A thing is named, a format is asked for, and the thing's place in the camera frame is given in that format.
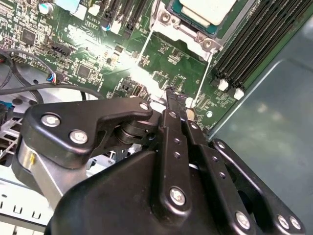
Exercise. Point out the silver topped CPU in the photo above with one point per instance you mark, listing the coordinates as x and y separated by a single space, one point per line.
207 9

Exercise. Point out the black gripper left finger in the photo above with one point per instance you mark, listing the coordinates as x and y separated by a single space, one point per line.
73 117

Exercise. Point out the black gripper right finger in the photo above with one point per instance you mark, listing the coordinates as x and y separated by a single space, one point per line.
210 166

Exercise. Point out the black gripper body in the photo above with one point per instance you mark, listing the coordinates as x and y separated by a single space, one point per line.
110 195

